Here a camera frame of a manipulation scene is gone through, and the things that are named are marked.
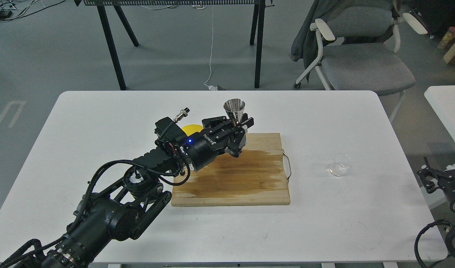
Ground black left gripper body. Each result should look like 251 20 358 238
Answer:
183 128 230 172

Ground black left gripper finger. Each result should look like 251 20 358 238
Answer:
226 117 254 158
201 116 230 132

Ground yellow lemon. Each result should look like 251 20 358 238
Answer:
181 124 203 136

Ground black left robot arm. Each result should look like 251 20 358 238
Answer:
0 108 254 268

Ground black metal frame table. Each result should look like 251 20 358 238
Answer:
74 0 272 90

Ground wooden cutting board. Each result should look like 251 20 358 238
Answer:
171 133 290 207

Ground white cable on floor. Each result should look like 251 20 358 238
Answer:
203 4 217 91

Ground steel jigger measuring cup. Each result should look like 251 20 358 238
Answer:
223 98 245 127

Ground small clear glass cup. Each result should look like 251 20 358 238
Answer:
328 154 352 178

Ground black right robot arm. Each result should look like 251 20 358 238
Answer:
414 157 455 268

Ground dark jacket on chair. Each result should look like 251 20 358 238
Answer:
289 0 402 68

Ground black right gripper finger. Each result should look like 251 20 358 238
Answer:
417 157 452 194

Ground grey office chair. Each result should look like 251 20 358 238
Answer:
293 5 427 122

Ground white side table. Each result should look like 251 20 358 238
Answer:
424 85 455 169

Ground black cables on floor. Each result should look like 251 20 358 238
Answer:
0 0 66 26

